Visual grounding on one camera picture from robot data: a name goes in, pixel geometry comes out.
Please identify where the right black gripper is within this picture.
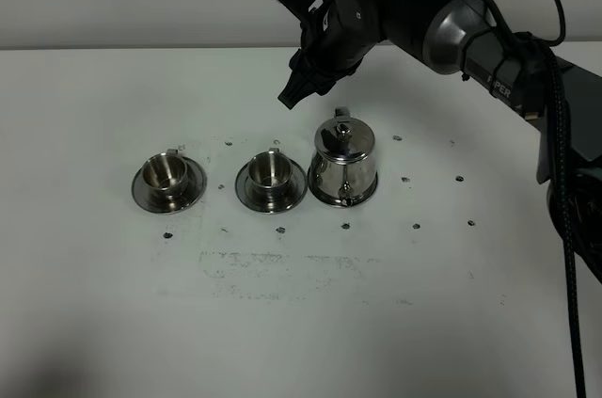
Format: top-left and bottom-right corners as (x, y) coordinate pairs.
(278, 0), (442, 109)

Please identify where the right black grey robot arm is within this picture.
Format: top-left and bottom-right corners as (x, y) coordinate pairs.
(278, 0), (601, 275)

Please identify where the middle stainless steel teacup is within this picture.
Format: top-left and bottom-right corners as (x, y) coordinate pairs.
(247, 148), (293, 195)

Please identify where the stainless steel teacup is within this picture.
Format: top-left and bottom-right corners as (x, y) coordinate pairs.
(142, 149), (188, 197)
(247, 148), (293, 195)

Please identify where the middle stainless steel saucer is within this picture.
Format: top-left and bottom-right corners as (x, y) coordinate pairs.
(235, 161), (308, 214)

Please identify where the stainless steel teapot saucer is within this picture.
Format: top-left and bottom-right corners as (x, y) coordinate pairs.
(309, 176), (378, 208)

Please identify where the left stainless steel teacup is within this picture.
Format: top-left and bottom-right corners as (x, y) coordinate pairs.
(142, 149), (188, 197)

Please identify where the left stainless steel saucer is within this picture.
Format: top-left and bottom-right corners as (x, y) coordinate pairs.
(131, 156), (207, 214)

